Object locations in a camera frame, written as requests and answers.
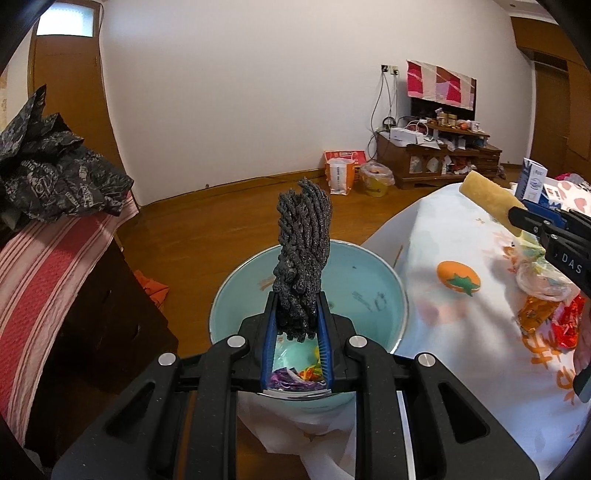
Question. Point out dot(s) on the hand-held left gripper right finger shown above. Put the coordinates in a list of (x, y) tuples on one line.
[(325, 350)]

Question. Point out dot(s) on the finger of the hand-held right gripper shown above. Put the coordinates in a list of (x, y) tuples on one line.
[(551, 213), (531, 220)]

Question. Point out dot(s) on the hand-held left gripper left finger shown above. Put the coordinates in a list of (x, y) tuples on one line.
[(268, 350)]

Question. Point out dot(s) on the clear plastic bag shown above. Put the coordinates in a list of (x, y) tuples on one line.
[(540, 279)]

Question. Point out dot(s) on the yellow egg roll snack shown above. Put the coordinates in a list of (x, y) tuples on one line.
[(489, 198)]

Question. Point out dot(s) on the light blue basin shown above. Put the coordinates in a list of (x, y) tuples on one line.
[(369, 286)]

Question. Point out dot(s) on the person's right hand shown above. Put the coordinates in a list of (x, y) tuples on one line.
[(584, 355)]

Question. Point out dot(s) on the small blue and white box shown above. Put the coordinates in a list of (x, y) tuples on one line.
[(549, 196)]

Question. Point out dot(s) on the pink printed bag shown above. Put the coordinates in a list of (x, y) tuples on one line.
[(575, 194)]

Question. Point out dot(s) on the purple wrapper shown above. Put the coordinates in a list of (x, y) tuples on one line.
[(286, 381)]

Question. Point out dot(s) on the blue and white carton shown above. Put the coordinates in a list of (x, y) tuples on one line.
[(531, 182)]

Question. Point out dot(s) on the white fruit-print tablecloth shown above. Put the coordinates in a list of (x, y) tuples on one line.
[(461, 332)]

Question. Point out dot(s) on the orange cloth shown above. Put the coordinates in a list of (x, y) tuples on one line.
[(152, 288)]

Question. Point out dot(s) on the wooden television stand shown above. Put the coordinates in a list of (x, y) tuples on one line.
[(401, 161)]

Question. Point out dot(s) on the dark wooden cabinet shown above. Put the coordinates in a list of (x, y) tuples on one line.
[(115, 332)]

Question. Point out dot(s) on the television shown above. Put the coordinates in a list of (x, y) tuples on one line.
[(422, 107)]

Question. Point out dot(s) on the pink patchwork cloth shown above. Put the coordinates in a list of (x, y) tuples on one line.
[(438, 85)]

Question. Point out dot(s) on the white paper bag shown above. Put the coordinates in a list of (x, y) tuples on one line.
[(339, 177)]

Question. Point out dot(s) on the orange paper bag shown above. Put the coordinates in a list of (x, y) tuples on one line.
[(358, 166)]

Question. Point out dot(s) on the red striped blanket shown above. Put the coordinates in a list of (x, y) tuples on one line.
[(41, 277)]

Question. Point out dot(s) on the black crumpled plastic bag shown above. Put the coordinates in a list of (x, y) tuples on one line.
[(55, 170)]

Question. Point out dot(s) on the wooden door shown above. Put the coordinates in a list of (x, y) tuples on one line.
[(69, 92)]

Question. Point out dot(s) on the wall socket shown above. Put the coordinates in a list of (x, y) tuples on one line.
[(390, 69)]

